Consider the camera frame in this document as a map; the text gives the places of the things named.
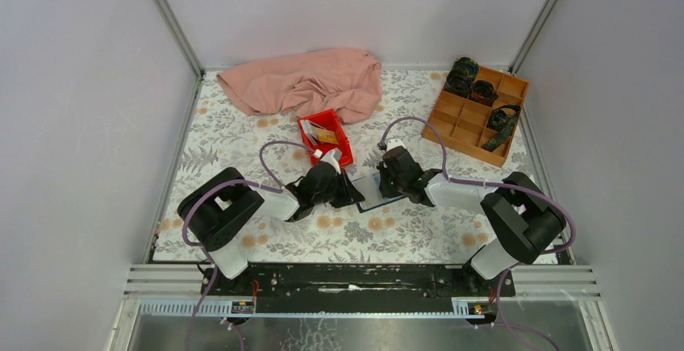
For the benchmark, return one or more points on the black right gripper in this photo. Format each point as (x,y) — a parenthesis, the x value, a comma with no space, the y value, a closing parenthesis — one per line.
(383,172)

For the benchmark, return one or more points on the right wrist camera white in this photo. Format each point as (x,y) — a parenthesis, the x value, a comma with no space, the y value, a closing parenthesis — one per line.
(389,144)

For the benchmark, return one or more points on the wooden compartment tray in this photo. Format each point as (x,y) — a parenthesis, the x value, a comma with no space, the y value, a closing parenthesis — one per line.
(484,133)

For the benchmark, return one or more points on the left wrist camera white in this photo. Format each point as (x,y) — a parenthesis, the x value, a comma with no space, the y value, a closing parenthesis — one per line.
(332,157)

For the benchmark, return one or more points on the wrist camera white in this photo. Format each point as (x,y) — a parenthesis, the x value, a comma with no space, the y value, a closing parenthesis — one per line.
(332,157)
(389,144)

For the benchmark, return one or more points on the red plastic bin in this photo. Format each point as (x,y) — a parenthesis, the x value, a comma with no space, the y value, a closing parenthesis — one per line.
(329,120)

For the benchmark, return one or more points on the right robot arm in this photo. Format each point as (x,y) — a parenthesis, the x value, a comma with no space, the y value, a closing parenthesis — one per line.
(524,220)

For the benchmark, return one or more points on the pink cloth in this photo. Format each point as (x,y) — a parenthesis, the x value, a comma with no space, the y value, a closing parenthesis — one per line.
(345,80)

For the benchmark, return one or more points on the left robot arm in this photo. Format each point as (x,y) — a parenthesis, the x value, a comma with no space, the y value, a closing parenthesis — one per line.
(218,210)

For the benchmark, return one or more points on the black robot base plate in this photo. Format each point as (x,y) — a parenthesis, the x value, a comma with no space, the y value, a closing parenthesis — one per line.
(330,288)

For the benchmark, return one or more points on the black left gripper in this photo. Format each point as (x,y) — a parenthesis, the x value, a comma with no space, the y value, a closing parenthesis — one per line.
(349,194)

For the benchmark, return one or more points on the gold VIP card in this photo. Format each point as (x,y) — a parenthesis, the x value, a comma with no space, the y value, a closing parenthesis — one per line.
(327,136)

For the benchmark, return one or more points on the rolled dark belt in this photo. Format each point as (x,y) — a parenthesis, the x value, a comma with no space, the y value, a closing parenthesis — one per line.
(483,92)
(461,77)

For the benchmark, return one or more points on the stack of cards in bin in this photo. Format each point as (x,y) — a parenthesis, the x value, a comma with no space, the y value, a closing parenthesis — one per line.
(310,132)

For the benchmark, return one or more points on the rolled dark belt top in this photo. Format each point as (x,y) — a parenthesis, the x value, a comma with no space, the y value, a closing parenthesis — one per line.
(461,77)

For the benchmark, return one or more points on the rolled dark belt middle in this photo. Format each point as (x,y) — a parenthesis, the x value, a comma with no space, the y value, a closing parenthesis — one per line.
(483,92)

